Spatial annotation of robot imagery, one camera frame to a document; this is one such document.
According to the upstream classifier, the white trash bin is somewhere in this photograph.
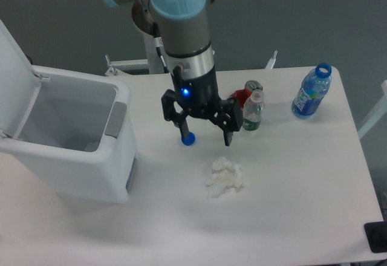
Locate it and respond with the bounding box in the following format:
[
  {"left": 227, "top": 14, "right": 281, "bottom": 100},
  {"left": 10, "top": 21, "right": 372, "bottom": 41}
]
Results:
[{"left": 1, "top": 66, "right": 138, "bottom": 203}]

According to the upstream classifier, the white frame at right edge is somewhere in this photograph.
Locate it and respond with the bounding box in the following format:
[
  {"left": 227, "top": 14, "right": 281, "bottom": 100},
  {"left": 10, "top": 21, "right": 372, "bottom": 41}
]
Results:
[{"left": 357, "top": 80, "right": 386, "bottom": 140}]

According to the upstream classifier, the black device at table edge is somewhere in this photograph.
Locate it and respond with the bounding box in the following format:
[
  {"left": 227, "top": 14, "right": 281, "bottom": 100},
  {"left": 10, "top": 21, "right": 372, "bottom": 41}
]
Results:
[{"left": 364, "top": 221, "right": 386, "bottom": 253}]

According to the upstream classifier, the white paper ball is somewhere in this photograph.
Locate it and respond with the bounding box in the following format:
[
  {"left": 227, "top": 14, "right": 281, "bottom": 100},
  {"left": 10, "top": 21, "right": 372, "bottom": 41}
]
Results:
[{"left": 206, "top": 156, "right": 244, "bottom": 198}]

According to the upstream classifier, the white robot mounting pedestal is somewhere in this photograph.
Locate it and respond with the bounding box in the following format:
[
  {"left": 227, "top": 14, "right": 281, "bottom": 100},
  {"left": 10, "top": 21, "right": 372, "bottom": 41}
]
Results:
[{"left": 105, "top": 33, "right": 165, "bottom": 76}]

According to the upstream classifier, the crushed red soda can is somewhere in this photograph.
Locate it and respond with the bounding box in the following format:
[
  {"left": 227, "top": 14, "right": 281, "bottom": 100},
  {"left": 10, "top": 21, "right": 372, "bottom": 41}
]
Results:
[{"left": 230, "top": 80, "right": 263, "bottom": 108}]

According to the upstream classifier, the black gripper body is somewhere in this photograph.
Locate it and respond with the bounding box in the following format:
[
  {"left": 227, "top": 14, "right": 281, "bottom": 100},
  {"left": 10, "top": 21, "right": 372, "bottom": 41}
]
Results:
[{"left": 172, "top": 65, "right": 220, "bottom": 122}]

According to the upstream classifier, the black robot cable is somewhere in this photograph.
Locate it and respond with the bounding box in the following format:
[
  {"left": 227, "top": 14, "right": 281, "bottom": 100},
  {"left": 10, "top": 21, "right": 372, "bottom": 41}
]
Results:
[{"left": 152, "top": 23, "right": 169, "bottom": 74}]

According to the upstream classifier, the white trash bin lid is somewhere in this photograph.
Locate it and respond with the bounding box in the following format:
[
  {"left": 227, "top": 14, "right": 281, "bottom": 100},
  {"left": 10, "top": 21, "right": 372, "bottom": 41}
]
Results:
[{"left": 1, "top": 23, "right": 50, "bottom": 139}]

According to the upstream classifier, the blue bottle cap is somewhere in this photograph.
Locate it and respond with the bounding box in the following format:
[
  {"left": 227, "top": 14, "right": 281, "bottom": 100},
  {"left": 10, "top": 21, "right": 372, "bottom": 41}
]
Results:
[{"left": 181, "top": 132, "right": 196, "bottom": 146}]

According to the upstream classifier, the small clear green-label bottle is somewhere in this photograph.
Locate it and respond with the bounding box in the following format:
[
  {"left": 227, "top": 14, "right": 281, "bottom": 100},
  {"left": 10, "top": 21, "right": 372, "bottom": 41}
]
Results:
[{"left": 242, "top": 89, "right": 264, "bottom": 131}]

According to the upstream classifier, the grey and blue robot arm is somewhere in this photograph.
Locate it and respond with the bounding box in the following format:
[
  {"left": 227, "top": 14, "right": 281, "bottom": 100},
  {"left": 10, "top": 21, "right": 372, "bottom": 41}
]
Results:
[{"left": 104, "top": 0, "right": 243, "bottom": 145}]

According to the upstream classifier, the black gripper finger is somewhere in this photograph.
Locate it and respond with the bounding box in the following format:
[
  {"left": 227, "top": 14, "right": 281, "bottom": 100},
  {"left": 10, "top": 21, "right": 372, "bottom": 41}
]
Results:
[
  {"left": 161, "top": 89, "right": 189, "bottom": 139},
  {"left": 211, "top": 97, "right": 243, "bottom": 146}
]

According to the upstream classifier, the blue plastic drink bottle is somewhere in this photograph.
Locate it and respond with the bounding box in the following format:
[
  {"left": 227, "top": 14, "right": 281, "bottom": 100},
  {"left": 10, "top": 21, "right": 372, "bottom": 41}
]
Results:
[{"left": 291, "top": 62, "right": 332, "bottom": 119}]

